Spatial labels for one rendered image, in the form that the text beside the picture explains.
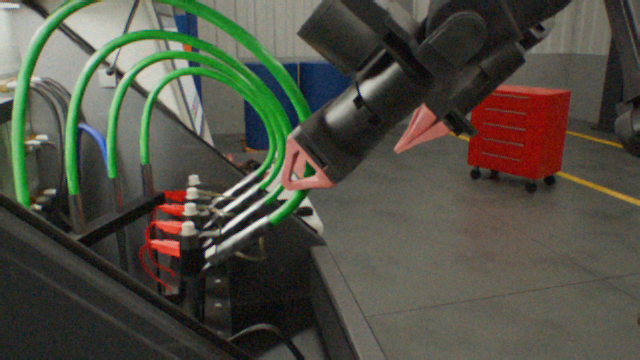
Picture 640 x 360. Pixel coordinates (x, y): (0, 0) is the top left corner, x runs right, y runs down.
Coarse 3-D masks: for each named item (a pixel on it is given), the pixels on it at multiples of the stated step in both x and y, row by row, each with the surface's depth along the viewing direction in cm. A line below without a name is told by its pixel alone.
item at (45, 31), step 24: (72, 0) 56; (96, 0) 56; (168, 0) 54; (192, 0) 54; (48, 24) 57; (216, 24) 54; (264, 48) 54; (24, 72) 60; (24, 96) 61; (288, 96) 55; (24, 120) 62; (24, 144) 63; (24, 168) 64; (312, 168) 56; (24, 192) 65; (288, 216) 59
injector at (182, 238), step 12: (180, 240) 70; (192, 240) 70; (180, 252) 71; (192, 252) 71; (192, 264) 71; (204, 264) 73; (192, 276) 72; (204, 276) 73; (192, 288) 73; (192, 300) 73; (192, 312) 74
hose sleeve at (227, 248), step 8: (256, 224) 59; (264, 224) 59; (272, 224) 59; (240, 232) 60; (248, 232) 60; (256, 232) 59; (264, 232) 59; (232, 240) 61; (240, 240) 60; (248, 240) 60; (216, 248) 61; (224, 248) 61; (232, 248) 61; (240, 248) 61; (224, 256) 61
